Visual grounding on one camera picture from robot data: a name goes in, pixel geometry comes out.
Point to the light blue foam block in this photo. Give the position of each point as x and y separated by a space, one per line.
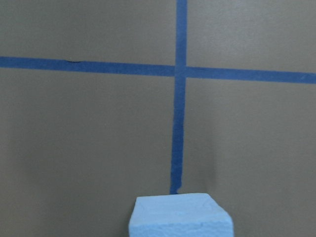
183 215

